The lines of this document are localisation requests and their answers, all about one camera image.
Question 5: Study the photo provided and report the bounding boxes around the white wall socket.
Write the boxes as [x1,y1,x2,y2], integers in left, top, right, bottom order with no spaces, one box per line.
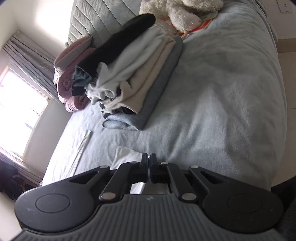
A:
[279,2,292,13]

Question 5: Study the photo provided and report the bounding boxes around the pink folded quilt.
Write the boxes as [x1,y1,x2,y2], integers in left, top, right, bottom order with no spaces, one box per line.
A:
[54,47,97,113]

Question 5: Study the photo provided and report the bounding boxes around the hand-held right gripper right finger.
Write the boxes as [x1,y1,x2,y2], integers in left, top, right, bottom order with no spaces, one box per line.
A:
[150,154,228,202]

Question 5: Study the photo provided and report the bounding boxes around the orange striped cloth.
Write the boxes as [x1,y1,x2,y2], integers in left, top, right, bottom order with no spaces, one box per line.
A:
[162,9,219,37]

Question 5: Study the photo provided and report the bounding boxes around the grey pink pillow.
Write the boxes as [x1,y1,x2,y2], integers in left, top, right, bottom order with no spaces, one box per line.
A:
[54,36,93,69]

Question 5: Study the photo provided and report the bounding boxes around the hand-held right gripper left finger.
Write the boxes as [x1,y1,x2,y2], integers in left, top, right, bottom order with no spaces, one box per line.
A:
[69,153,149,202]

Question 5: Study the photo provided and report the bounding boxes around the white plush toy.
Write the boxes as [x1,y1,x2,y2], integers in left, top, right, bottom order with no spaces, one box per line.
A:
[139,0,223,32]

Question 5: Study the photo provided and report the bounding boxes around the grey padded headboard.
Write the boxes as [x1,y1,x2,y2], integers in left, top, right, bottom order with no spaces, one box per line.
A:
[66,0,148,47]

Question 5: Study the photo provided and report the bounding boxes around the white folded garment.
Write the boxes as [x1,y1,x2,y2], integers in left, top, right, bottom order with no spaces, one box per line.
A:
[87,28,167,105]

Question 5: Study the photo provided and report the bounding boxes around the grey patterned curtain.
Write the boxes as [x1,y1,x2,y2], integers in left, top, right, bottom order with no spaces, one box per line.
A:
[2,31,60,105]
[0,148,44,188]

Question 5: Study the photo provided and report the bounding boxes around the dark hanging clothes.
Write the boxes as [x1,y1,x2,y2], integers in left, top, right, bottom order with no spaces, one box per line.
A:
[0,160,30,200]

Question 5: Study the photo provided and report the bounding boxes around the window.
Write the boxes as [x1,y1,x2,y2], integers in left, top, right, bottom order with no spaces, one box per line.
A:
[0,66,50,163]

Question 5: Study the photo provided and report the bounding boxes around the white t-shirt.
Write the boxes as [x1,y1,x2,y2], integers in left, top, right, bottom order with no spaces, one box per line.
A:
[68,130,168,194]

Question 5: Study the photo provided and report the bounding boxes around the dark teal folded garment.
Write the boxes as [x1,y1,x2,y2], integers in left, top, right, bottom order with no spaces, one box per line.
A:
[72,66,93,96]

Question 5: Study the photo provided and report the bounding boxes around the black folded garment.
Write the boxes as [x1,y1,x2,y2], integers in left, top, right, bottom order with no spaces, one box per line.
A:
[80,13,156,77]

